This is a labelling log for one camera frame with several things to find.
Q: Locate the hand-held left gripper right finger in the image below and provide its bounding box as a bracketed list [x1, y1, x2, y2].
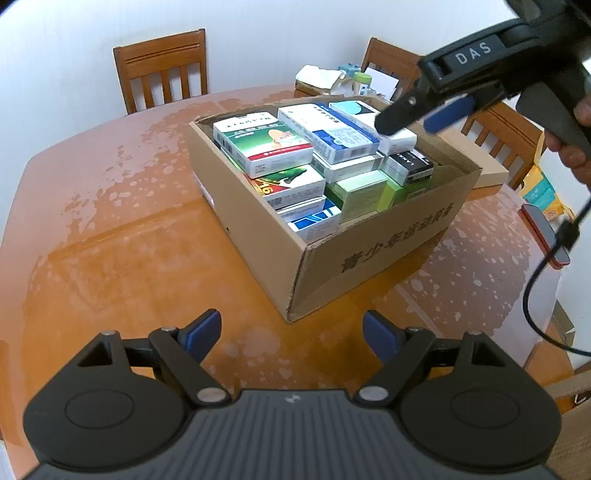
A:
[355, 309, 505, 409]

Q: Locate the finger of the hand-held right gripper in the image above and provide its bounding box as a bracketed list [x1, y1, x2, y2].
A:
[424, 95, 476, 134]
[374, 88, 435, 137]

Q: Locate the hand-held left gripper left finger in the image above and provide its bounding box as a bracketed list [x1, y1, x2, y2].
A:
[78, 308, 232, 408]

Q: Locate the brown cardboard box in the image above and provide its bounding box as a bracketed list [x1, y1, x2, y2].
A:
[436, 130, 509, 191]

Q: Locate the green bear medicine box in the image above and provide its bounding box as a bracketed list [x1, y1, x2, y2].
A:
[376, 178, 437, 210]

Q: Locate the pale green medicine box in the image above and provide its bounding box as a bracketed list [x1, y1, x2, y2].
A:
[324, 170, 389, 223]

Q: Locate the green white medicine box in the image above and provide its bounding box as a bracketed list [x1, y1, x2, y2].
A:
[213, 112, 315, 179]

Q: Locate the orange wooden desktop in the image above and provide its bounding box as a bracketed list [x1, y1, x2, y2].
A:
[0, 85, 575, 462]

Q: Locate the person's right hand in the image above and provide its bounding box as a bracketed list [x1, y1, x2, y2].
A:
[547, 99, 591, 185]

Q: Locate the stack of papers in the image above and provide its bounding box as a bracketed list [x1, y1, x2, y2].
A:
[369, 68, 402, 101]

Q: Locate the gold tissue pack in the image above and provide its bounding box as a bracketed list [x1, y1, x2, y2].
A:
[294, 65, 346, 99]

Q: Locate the yellow teal bag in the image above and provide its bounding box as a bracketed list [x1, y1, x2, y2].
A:
[521, 164, 577, 223]

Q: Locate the blue striped medicine box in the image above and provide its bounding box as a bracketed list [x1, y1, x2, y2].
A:
[276, 196, 343, 241]

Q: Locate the red smartphone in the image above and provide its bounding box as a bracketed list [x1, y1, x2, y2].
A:
[518, 203, 573, 270]

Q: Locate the cardboard carton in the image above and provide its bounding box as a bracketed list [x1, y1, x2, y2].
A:
[524, 300, 591, 480]

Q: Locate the black cable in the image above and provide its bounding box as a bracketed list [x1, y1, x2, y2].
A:
[524, 196, 591, 357]

